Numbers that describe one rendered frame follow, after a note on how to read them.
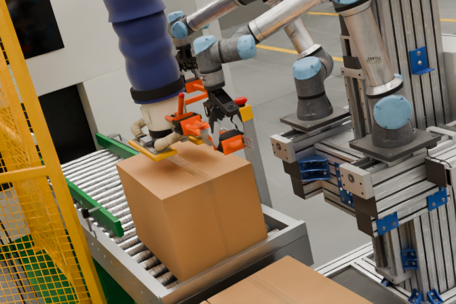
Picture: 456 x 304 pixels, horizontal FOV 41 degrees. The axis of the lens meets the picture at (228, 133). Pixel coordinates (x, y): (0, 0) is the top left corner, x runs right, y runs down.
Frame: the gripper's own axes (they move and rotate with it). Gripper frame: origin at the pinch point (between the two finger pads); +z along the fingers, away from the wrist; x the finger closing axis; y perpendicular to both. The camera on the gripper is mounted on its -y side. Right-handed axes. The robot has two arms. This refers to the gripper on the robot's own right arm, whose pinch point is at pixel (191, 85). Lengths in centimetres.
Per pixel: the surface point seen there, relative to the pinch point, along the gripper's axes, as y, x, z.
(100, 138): -159, -17, 57
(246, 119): 6.3, 21.8, 24.1
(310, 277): 90, -6, 63
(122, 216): -36, -42, 66
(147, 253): 18, -47, 64
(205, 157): 37.1, -15.5, 22.7
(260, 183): 6, 22, 59
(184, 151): 20.4, -18.3, 22.9
